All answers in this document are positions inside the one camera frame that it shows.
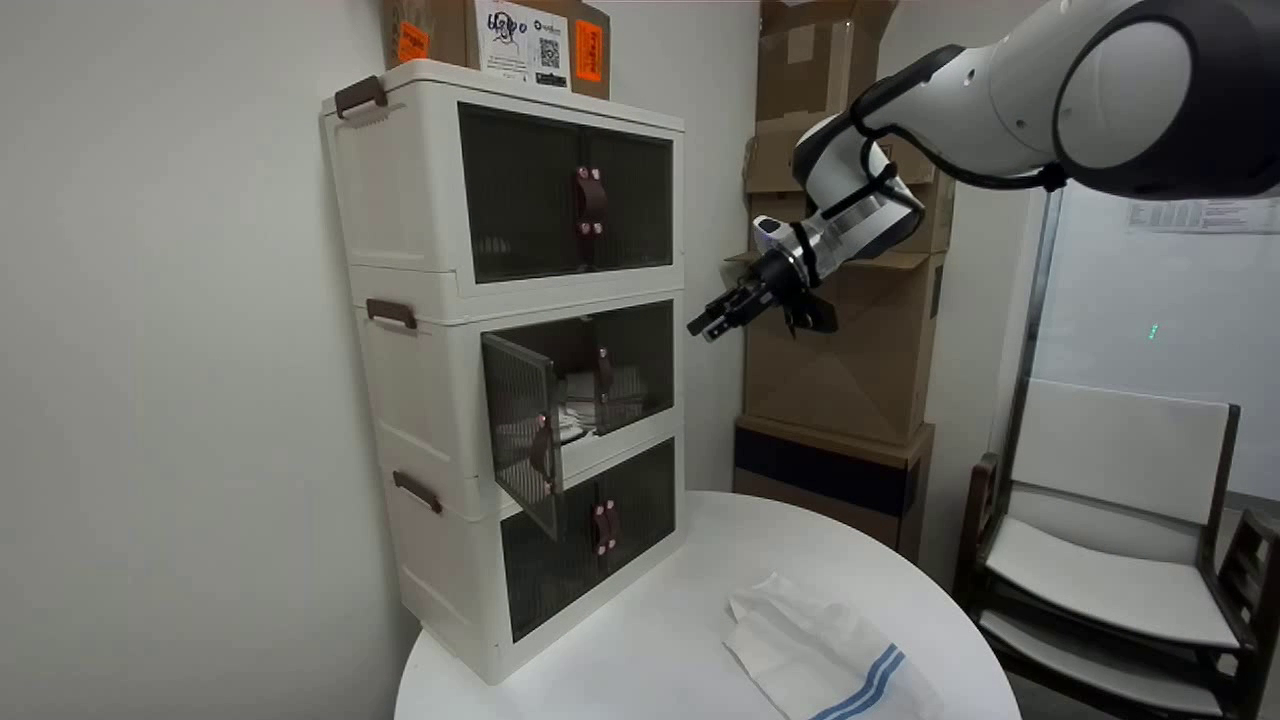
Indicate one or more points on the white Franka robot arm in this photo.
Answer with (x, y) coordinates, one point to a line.
(1013, 93)

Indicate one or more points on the white wall poster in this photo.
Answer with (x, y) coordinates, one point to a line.
(1200, 218)

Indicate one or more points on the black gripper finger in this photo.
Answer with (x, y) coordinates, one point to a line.
(713, 312)
(723, 325)

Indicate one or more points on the white cloth with blue stripes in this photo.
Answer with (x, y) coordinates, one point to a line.
(814, 654)

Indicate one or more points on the cardboard box with dark band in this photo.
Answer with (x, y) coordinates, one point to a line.
(826, 481)

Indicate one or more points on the dark chair frame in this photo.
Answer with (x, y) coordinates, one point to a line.
(1254, 601)

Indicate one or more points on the orange box on cabinet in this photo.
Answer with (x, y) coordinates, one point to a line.
(505, 40)

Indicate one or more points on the smoked transparent cabinet door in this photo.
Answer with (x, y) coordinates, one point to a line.
(639, 364)
(521, 424)
(639, 202)
(546, 573)
(521, 195)
(643, 507)

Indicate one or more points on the white item inside cabinet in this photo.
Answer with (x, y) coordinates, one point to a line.
(574, 424)

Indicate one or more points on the thin metal pole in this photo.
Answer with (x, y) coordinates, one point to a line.
(1034, 321)

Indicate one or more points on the small plain cardboard box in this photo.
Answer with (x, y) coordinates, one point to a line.
(802, 61)

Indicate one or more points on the white three-tier storage cabinet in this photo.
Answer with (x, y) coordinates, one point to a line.
(401, 403)

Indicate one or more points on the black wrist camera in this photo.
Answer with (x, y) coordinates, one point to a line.
(814, 312)

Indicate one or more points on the large plain cardboard box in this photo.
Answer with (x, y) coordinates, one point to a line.
(842, 383)

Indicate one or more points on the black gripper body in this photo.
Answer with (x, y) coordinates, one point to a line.
(773, 282)

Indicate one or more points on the black chair with white cushions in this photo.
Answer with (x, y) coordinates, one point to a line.
(1120, 532)

